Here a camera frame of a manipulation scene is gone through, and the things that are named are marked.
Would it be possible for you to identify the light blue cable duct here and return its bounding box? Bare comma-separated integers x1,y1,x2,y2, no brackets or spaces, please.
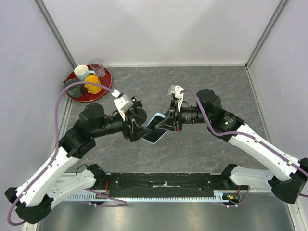
64,191,229,203

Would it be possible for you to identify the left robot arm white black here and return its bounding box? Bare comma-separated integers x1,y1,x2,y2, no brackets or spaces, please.
5,101,151,224

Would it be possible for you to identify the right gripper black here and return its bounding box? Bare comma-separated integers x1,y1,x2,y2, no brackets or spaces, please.
155,99,211,132

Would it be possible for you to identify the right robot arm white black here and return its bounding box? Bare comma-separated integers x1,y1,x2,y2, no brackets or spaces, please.
149,86,308,204

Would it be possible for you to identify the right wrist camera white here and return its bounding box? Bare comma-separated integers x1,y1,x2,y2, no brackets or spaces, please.
167,85,184,111

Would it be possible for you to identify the white cup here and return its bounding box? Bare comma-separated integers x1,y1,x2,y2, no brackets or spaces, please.
74,64,89,81

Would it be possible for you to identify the phone with light blue case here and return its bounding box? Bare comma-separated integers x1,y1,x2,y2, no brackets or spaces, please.
142,113,167,144

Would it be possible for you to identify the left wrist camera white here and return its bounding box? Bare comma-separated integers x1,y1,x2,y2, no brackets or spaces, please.
112,89,133,121

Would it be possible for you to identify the yellow mug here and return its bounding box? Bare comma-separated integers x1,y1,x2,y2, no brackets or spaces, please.
84,75,102,94

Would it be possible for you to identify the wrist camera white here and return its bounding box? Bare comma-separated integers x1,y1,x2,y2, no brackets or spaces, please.
167,85,184,111
112,89,133,121

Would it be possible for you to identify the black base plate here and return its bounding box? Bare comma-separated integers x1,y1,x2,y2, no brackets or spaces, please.
91,173,248,198

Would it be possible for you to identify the dark green mug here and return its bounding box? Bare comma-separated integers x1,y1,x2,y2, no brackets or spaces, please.
64,79,84,99

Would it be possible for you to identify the clear glass tumbler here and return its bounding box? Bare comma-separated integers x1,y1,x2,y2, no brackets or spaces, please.
90,59,105,77

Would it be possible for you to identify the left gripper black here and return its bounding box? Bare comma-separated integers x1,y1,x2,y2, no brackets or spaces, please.
91,108,152,141

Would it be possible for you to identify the black phone stand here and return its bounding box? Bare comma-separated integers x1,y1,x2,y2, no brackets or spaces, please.
130,96,147,125

